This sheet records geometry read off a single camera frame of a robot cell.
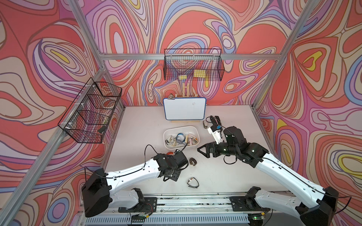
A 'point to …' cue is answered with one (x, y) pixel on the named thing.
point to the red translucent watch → (170, 153)
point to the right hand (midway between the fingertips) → (204, 152)
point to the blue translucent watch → (180, 138)
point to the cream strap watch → (192, 140)
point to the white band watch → (172, 141)
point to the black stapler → (216, 120)
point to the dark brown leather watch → (193, 162)
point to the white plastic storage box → (193, 130)
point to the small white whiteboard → (185, 108)
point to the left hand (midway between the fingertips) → (174, 173)
